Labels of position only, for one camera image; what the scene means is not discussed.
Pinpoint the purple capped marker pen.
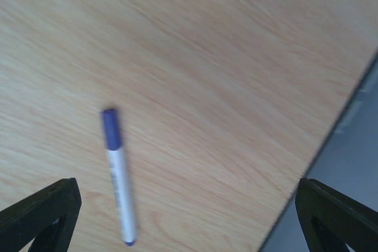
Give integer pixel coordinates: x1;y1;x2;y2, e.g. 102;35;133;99
101;109;137;247

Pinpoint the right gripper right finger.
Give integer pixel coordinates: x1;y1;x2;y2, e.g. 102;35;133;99
295;178;377;251

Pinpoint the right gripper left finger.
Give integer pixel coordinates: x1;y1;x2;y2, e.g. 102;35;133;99
1;178;82;251

